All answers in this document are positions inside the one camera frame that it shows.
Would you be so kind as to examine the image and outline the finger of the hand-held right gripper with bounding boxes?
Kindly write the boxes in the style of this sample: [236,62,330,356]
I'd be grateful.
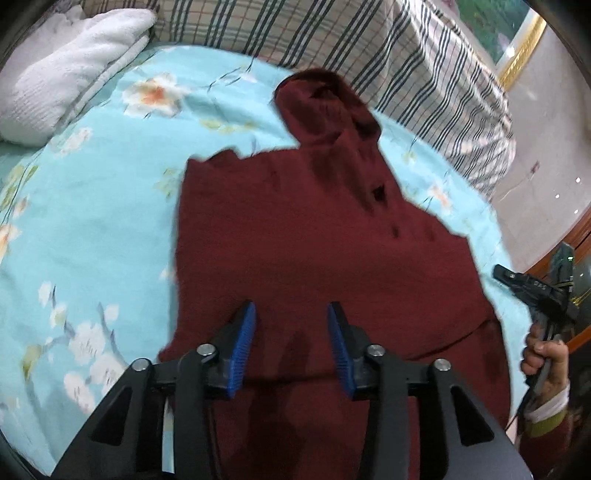
[492,264,557,303]

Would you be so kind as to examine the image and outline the person's right hand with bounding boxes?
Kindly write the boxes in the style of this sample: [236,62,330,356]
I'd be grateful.
[521,323,571,403]

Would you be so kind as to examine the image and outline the gold framed picture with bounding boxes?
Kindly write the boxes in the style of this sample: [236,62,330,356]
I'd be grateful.
[450,0,548,88]

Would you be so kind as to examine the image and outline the light blue floral bedsheet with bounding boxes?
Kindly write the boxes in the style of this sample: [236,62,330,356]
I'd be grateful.
[0,44,532,476]

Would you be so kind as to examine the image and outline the maroon knit sweater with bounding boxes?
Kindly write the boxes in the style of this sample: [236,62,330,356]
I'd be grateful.
[157,67,514,480]

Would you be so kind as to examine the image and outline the person's right forearm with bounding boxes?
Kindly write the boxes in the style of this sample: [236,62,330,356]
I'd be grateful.
[516,383,591,480]

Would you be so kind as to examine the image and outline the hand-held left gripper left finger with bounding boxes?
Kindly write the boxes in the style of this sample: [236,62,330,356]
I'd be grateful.
[51,301,257,480]

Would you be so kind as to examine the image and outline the plaid quilt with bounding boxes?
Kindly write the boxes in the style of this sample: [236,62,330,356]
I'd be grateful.
[81,0,515,199]

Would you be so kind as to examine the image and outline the white folded towel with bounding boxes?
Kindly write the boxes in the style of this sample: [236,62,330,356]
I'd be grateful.
[0,7,158,146]

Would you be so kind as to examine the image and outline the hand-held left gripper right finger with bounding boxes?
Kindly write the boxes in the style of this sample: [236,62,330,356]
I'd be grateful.
[326,302,536,480]

